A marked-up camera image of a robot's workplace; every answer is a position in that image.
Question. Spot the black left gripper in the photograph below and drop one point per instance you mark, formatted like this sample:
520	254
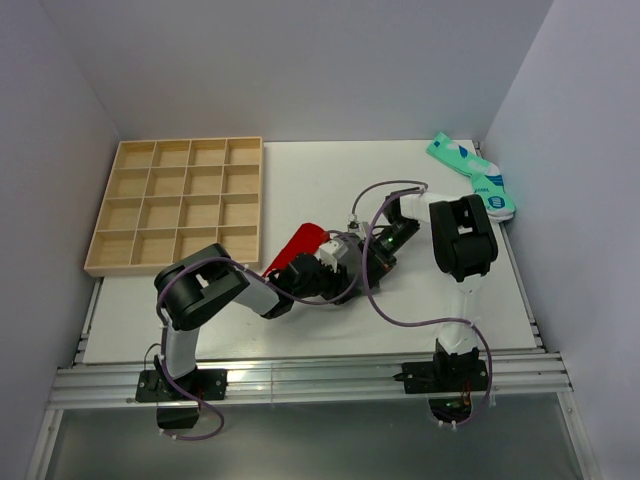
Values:
338	280

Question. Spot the wooden compartment tray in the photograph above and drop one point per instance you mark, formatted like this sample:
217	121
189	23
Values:
167	199

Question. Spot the red Santa sock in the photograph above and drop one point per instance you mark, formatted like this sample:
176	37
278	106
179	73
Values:
307	239

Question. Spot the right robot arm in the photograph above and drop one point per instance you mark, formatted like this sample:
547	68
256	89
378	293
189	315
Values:
464	248

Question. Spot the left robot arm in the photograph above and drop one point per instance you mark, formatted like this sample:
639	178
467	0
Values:
192	291

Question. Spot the mint green patterned sock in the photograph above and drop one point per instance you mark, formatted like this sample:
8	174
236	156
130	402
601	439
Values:
485	177

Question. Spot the aluminium frame rail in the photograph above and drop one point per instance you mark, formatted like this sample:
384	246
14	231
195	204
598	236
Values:
318	379

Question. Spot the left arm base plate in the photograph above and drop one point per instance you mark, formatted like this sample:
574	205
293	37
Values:
207	384

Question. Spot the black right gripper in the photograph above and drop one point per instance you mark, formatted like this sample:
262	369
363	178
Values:
377	262

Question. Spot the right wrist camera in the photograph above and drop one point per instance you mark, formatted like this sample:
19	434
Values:
356	226

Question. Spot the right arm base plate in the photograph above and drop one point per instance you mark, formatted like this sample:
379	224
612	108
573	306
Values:
442	375

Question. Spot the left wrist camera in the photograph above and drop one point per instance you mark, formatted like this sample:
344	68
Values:
330	252

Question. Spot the grey sock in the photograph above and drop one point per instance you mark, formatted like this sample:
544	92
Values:
349	260

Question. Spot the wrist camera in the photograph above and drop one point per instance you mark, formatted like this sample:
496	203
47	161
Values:
330	252
356	226

